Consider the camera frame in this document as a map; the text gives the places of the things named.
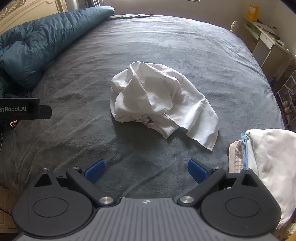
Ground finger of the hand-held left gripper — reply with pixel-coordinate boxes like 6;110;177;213
39;105;53;120

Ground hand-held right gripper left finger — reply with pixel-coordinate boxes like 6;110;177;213
34;159;117;207

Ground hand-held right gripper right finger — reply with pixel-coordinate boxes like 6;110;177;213
177;159;261;207

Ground white shirt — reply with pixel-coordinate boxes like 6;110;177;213
110;61;220;151

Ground checked folded garment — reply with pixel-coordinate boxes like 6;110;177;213
234;141;245;173

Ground blue folded garment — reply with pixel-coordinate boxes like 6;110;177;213
240;133;250;169

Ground teal duvet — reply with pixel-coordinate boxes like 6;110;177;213
0;6;115;94

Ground white folded garment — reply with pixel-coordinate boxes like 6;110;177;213
245;128;296;230

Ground cream carved headboard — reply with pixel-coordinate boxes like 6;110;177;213
0;0;68;29

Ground shoe rack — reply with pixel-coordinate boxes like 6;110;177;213
275;69;296;127

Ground grey bed blanket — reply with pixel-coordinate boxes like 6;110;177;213
0;13;287;201

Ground white desk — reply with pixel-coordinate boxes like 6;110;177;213
243;17;296;78

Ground yellow box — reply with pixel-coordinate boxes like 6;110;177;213
245;5;260;20

